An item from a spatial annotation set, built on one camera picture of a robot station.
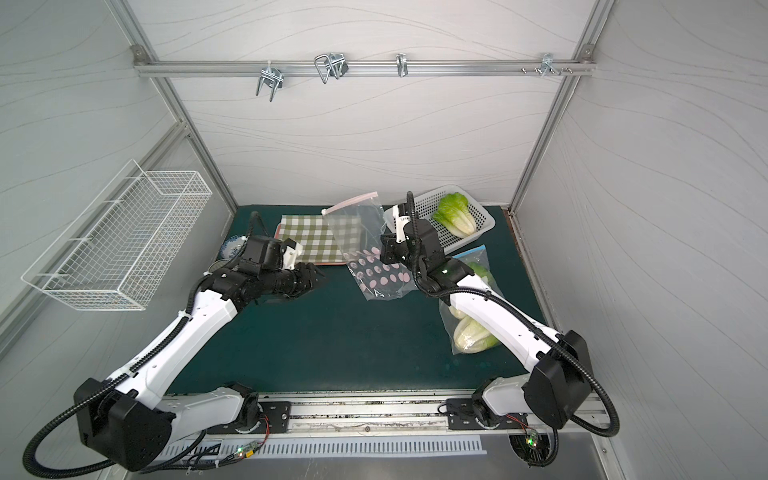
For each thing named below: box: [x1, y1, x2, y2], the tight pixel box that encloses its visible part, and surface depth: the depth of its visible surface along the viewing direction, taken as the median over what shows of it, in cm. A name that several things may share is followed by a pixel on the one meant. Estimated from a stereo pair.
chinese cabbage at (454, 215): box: [432, 192, 476, 239], surface depth 110 cm
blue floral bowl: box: [220, 235, 249, 263], surface depth 106 cm
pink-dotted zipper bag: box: [322, 191, 418, 302], surface depth 90 cm
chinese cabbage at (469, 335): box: [449, 306, 501, 353], surface depth 82 cm
